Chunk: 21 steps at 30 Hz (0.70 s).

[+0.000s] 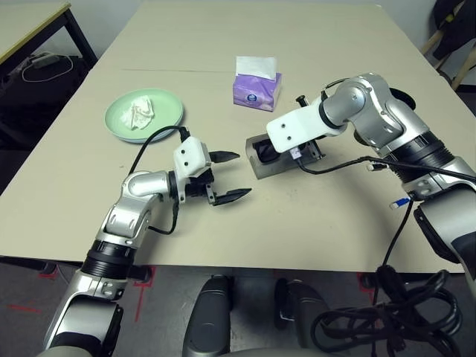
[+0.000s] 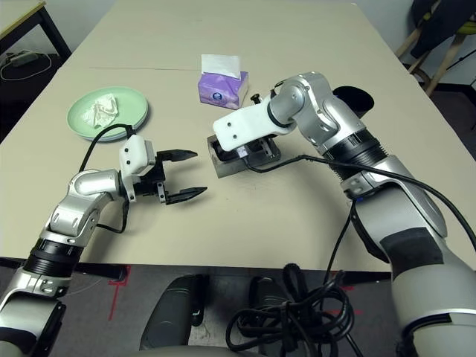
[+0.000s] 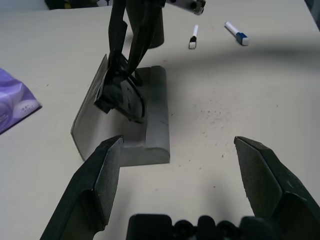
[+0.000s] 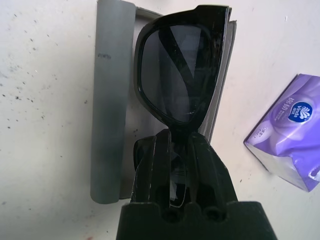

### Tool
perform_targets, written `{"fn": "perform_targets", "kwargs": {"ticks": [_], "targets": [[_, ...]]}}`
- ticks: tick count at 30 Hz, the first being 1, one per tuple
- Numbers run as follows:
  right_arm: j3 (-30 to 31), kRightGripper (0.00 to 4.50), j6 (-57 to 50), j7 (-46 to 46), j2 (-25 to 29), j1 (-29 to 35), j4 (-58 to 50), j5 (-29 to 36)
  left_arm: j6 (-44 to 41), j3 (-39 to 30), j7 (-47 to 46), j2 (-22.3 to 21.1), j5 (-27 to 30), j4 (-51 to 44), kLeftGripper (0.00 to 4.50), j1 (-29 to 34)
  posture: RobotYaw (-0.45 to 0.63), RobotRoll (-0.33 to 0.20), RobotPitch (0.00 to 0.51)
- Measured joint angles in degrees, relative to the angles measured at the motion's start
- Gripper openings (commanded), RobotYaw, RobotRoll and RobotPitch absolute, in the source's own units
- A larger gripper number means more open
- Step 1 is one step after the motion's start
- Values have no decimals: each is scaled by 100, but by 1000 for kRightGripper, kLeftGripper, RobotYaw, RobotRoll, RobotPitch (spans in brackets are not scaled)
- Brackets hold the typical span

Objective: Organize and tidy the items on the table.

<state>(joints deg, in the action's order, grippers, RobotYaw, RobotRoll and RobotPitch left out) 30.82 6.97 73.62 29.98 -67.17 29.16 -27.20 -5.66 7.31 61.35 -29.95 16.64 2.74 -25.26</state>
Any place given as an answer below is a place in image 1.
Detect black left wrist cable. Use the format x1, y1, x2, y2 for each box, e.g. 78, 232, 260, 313
128, 125, 191, 236

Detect light blue plate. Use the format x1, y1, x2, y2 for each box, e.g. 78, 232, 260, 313
114, 126, 185, 146

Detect power adapter with white cable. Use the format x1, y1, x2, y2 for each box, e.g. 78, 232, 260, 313
21, 51, 74, 83

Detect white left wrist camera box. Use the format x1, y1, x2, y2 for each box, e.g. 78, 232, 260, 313
172, 136, 211, 204

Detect purple tissue pack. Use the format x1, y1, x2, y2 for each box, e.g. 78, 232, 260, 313
232, 55, 283, 113

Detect grey glasses case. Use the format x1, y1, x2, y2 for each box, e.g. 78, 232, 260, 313
245, 132, 327, 180

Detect black sunglasses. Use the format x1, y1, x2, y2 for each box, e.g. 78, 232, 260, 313
254, 139, 278, 165

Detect light green plate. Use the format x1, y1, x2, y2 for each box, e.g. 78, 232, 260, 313
104, 87, 186, 144

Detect beige side table, black legs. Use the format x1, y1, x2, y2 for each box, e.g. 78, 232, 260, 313
0, 0, 98, 70

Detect black cup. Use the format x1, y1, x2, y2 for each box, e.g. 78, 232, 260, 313
390, 88, 417, 112

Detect grey right robot leg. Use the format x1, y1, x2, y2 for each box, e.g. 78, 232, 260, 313
274, 278, 332, 350

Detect white tissue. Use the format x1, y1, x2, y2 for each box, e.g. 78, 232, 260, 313
119, 95, 156, 132

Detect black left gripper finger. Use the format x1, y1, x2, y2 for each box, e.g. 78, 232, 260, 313
208, 187, 254, 208
208, 149, 240, 164

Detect wooden stool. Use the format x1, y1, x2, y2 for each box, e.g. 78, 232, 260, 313
422, 28, 476, 90

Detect grey robot leg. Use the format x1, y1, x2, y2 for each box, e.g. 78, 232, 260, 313
274, 278, 332, 350
181, 274, 235, 357

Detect grey left robot leg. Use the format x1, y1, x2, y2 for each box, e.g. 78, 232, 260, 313
181, 274, 235, 357

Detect black bag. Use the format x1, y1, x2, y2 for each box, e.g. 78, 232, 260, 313
0, 54, 89, 149

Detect black cable bundle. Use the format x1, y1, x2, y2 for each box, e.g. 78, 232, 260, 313
310, 263, 466, 357

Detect black jacket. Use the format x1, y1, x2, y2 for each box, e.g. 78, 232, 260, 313
431, 0, 476, 59

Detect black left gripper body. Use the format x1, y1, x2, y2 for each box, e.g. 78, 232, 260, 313
184, 169, 217, 208

